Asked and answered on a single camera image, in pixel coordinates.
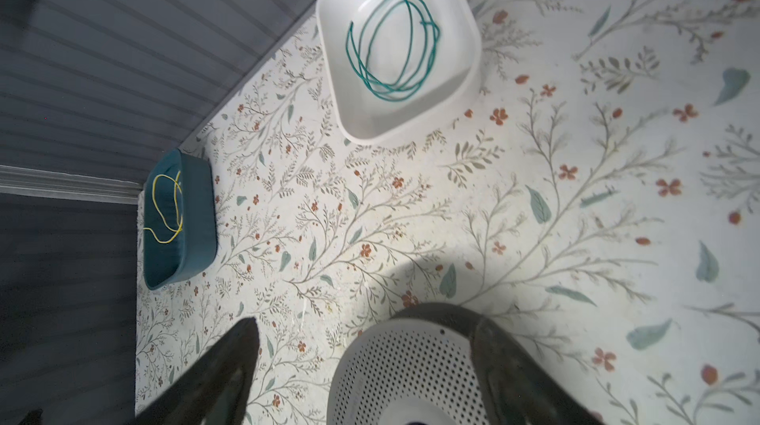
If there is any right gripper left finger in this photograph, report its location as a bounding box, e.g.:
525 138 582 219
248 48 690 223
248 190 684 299
131 317 259 424

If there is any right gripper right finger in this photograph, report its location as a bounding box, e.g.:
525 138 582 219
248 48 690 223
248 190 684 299
471 317 600 424

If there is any grey perforated cable spool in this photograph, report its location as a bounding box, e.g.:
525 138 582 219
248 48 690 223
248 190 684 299
325 301 530 425

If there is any teal plastic tray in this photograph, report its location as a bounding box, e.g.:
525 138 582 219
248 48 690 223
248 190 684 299
144 149 218 290

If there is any floral table mat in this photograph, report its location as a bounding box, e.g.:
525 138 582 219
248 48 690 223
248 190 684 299
136 0 759 424

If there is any white plastic tray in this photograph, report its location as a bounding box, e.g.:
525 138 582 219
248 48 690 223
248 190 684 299
316 0 482 145

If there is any green cable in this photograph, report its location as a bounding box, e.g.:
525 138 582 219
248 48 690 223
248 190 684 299
345 0 441 102

